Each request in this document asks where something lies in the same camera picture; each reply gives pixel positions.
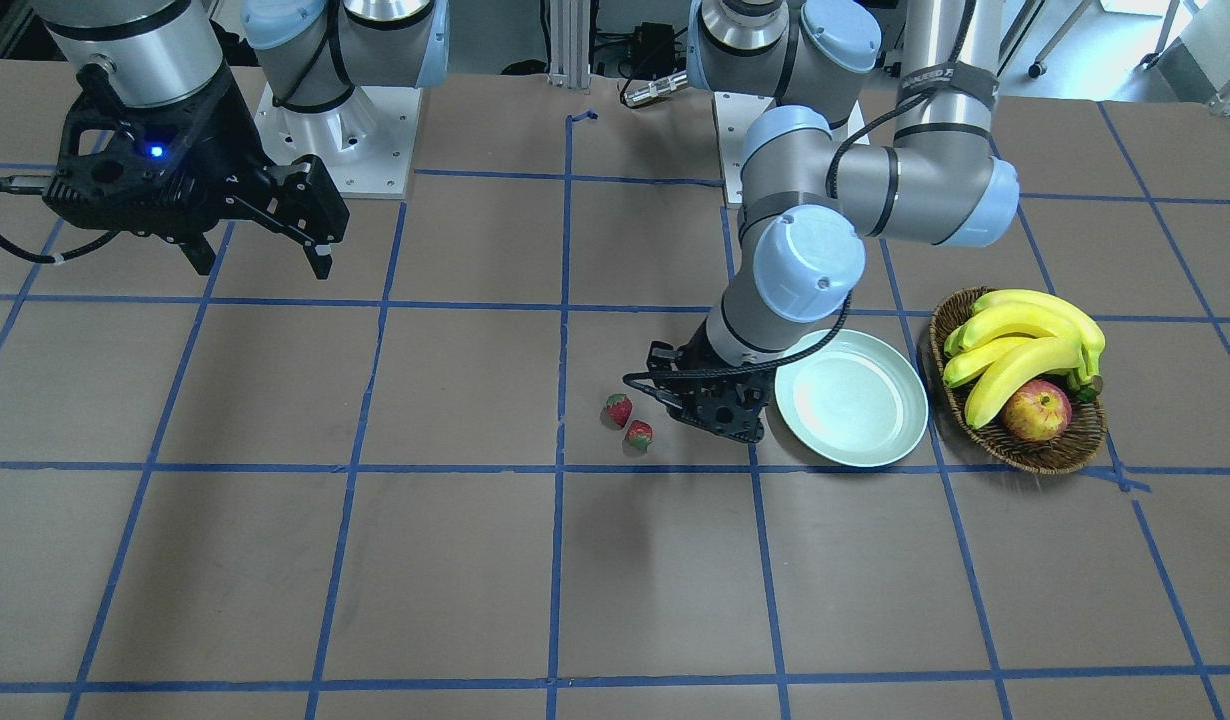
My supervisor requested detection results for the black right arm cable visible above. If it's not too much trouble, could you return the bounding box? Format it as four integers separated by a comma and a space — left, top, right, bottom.
0, 175, 121, 267

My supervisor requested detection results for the yellow banana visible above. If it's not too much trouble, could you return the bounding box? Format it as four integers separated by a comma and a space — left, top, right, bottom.
970, 290, 1107, 398
963, 337, 1082, 430
945, 302, 1082, 356
941, 334, 1034, 388

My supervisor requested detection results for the yellow banana top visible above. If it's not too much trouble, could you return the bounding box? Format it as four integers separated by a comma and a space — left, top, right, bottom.
963, 337, 1082, 430

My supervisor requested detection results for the yellow banana bottom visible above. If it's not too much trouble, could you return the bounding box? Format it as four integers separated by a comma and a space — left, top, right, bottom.
970, 290, 1107, 398

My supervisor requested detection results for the red yellow apple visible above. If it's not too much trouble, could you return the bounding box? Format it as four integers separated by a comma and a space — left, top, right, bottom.
999, 379, 1073, 443

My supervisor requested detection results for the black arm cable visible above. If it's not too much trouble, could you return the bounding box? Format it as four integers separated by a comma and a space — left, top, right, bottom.
0, 175, 121, 267
622, 0, 975, 396

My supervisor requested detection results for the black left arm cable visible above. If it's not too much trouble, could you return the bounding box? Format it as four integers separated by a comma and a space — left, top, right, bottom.
622, 0, 975, 396

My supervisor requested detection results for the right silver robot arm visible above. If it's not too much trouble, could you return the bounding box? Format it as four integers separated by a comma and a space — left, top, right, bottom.
31, 1, 449, 279

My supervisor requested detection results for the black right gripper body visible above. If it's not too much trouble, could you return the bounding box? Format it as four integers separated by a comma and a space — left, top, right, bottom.
44, 65, 349, 246

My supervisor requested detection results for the aluminium profile post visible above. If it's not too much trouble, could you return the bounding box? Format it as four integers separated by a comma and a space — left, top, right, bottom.
545, 0, 593, 94

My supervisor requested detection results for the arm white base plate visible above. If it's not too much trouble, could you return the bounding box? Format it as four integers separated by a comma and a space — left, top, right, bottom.
712, 92, 871, 208
255, 86, 426, 201

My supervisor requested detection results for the yellow banana middle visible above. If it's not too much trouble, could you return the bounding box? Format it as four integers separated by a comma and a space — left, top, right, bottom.
941, 334, 1034, 388

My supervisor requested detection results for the yellow banana lower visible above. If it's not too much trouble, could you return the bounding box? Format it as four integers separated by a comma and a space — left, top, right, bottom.
945, 302, 1082, 356

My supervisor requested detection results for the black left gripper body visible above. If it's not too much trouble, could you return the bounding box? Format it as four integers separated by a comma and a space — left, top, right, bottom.
646, 334, 776, 446

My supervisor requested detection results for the pale green round plate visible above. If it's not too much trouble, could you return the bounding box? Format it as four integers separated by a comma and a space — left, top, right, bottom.
775, 329, 929, 468

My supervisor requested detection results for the brown wicker basket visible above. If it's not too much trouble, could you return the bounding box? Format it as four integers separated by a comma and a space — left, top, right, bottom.
918, 286, 1107, 475

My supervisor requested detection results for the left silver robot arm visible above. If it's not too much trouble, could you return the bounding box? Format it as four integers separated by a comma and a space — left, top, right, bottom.
624, 1, 1018, 446

